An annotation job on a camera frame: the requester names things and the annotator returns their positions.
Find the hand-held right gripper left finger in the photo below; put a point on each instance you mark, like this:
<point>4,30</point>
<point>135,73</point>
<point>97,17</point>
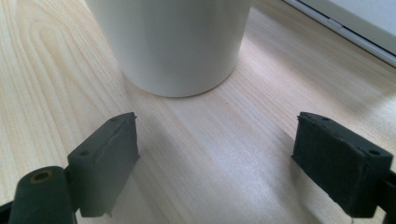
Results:
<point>101,168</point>

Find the white cup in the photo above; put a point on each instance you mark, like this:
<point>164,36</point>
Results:
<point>172,46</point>

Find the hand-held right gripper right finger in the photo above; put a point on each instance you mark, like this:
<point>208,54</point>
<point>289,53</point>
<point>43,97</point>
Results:
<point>341,168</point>

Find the white window frame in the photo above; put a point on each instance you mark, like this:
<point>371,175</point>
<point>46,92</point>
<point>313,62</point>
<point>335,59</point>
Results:
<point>358,25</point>

